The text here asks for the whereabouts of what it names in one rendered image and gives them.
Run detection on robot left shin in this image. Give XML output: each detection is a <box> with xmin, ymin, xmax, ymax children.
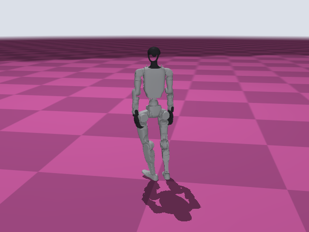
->
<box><xmin>143</xmin><ymin>143</ymin><xmax>155</xmax><ymax>175</ymax></box>

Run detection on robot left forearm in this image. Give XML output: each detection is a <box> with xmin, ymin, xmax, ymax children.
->
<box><xmin>132</xmin><ymin>89</ymin><xmax>140</xmax><ymax>115</ymax></box>

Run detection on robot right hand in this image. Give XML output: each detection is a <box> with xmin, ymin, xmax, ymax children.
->
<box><xmin>167</xmin><ymin>107</ymin><xmax>174</xmax><ymax>125</ymax></box>

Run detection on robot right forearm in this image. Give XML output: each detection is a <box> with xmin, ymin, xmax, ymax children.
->
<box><xmin>167</xmin><ymin>93</ymin><xmax>174</xmax><ymax>111</ymax></box>

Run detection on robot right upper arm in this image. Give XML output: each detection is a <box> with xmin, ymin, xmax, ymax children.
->
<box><xmin>165</xmin><ymin>68</ymin><xmax>173</xmax><ymax>94</ymax></box>

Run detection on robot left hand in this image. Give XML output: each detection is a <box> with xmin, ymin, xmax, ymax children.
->
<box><xmin>133</xmin><ymin>110</ymin><xmax>143</xmax><ymax>129</ymax></box>

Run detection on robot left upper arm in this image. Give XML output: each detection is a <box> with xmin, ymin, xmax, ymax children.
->
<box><xmin>134</xmin><ymin>68</ymin><xmax>144</xmax><ymax>96</ymax></box>

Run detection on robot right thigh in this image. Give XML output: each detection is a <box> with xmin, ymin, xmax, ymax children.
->
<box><xmin>158</xmin><ymin>109</ymin><xmax>169</xmax><ymax>149</ymax></box>

